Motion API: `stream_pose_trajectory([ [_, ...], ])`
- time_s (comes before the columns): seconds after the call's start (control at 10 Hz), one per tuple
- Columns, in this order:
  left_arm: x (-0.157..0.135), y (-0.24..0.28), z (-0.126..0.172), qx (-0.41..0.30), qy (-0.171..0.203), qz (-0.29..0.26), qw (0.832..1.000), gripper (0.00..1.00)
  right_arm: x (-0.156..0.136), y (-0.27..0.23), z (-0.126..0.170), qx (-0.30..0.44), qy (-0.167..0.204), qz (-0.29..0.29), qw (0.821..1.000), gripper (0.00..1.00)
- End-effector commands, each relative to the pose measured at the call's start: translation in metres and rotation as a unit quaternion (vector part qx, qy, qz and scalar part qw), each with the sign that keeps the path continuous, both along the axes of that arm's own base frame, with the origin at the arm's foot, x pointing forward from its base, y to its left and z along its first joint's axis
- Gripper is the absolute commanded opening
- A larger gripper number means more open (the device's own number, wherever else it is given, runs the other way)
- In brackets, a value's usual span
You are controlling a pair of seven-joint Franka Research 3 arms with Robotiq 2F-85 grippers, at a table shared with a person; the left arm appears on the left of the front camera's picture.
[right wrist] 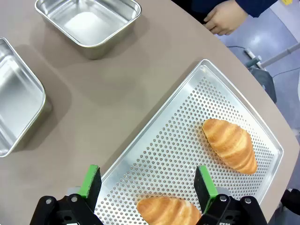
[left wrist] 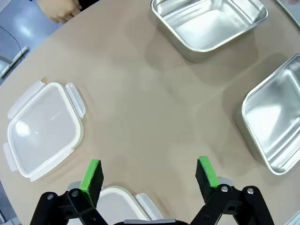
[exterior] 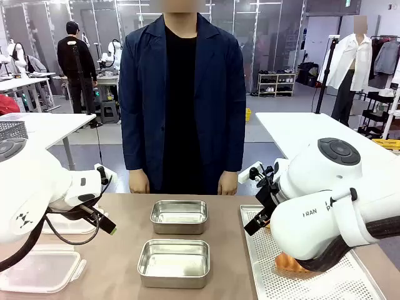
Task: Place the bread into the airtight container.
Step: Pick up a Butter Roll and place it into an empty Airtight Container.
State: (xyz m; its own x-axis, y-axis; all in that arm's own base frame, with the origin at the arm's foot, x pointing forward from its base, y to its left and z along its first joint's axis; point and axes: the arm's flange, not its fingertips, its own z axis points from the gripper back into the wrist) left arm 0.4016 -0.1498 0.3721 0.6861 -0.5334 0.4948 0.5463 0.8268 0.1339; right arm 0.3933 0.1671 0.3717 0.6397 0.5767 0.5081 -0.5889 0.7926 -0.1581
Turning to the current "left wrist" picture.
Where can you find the person's right hand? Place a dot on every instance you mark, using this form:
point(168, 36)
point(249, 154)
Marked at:
point(61, 9)

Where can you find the rectangular stainless steel container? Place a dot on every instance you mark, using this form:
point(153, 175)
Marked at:
point(274, 117)
point(211, 23)

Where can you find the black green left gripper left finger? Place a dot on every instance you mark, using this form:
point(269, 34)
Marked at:
point(90, 187)

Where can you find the silver mesh tray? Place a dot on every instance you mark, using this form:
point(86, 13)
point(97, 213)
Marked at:
point(290, 8)

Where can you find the small brown tape piece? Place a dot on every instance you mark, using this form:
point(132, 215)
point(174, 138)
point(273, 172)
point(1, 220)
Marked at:
point(43, 80)

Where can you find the white plastic clip lid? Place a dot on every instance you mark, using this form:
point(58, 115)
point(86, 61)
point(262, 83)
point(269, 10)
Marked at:
point(117, 204)
point(42, 131)

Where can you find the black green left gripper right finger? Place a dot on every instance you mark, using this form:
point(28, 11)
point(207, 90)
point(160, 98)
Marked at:
point(208, 185)

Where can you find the clear plastic airtight container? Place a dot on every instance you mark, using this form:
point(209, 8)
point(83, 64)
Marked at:
point(295, 216)

